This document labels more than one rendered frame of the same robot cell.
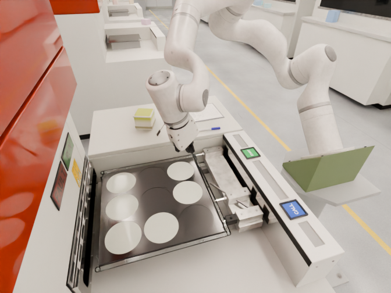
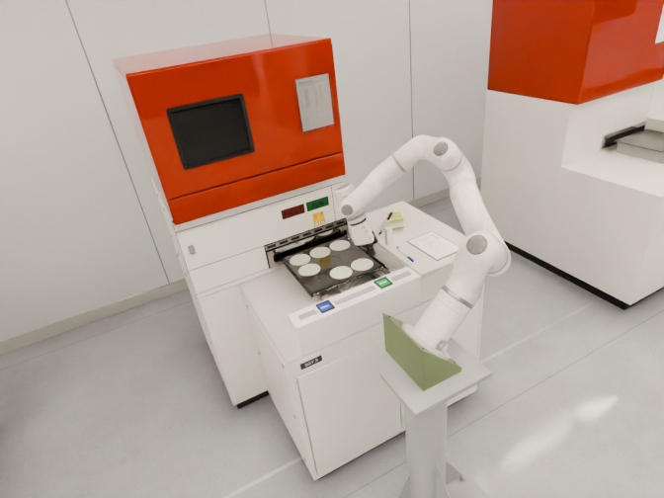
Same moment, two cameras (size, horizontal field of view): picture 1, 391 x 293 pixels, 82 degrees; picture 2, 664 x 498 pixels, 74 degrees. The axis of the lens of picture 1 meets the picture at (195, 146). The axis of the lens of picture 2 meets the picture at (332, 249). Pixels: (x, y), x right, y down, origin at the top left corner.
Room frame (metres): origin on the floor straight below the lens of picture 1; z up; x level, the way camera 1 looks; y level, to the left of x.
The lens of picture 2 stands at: (0.28, -1.61, 1.99)
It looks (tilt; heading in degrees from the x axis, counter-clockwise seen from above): 30 degrees down; 83
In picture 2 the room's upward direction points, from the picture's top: 8 degrees counter-clockwise
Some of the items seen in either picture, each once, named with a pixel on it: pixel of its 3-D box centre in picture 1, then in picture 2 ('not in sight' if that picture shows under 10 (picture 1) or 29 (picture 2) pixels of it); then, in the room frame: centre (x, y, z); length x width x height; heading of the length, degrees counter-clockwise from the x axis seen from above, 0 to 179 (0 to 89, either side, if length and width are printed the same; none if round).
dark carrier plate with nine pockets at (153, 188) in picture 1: (156, 199); (330, 262); (0.48, 0.13, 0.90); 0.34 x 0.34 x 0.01; 16
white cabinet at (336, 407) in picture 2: not in sight; (365, 347); (0.59, 0.05, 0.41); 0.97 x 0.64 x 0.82; 16
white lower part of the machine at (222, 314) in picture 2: not in sight; (269, 300); (0.14, 0.62, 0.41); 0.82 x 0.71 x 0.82; 16
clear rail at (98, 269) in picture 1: (167, 250); (295, 276); (0.31, 0.08, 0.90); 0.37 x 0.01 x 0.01; 106
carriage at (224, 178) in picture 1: (227, 185); not in sight; (0.58, -0.12, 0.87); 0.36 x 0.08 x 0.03; 16
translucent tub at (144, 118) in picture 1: (145, 118); (394, 221); (0.83, 0.21, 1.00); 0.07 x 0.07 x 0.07; 86
